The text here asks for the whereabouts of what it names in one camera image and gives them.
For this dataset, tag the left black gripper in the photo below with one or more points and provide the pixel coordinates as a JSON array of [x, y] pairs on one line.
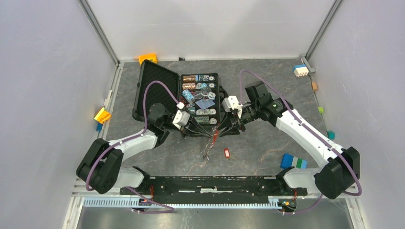
[[192, 130]]

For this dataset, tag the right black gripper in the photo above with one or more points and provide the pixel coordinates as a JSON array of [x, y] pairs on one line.
[[235, 121]]

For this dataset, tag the red keyring carabiner with rings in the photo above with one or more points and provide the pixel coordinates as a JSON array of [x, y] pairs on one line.
[[209, 145]]

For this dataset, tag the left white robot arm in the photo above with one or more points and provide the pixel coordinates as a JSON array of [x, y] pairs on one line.
[[101, 168]]

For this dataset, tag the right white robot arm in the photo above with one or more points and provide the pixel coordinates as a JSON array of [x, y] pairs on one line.
[[338, 169]]

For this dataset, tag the red key tag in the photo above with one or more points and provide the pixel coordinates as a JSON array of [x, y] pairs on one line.
[[227, 153]]

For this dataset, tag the black poker chip case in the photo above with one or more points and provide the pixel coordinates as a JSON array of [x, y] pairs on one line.
[[201, 93]]

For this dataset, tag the blue green brick stack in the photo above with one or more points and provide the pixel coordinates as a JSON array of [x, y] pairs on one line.
[[292, 161]]

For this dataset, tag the yellow orange toy block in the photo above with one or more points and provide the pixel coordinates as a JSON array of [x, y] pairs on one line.
[[102, 116]]

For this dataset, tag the blue white toy block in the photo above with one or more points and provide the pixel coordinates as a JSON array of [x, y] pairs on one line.
[[300, 70]]

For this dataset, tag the small blue block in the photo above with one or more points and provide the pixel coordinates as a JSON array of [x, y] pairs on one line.
[[99, 127]]

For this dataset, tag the small wooden cube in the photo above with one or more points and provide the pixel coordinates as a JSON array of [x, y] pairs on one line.
[[314, 86]]

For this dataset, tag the teal cube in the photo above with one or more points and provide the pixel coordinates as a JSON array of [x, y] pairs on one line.
[[331, 135]]

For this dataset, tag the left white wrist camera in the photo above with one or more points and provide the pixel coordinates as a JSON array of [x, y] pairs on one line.
[[181, 119]]

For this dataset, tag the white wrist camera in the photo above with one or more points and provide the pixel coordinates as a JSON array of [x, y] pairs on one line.
[[181, 119], [230, 103]]

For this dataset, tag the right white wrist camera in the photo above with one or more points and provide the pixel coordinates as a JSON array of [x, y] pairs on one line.
[[230, 103]]

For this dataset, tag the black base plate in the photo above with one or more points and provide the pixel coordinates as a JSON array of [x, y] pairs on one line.
[[216, 190]]

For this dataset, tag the white cable comb rail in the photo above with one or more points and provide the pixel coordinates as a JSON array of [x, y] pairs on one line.
[[134, 202]]

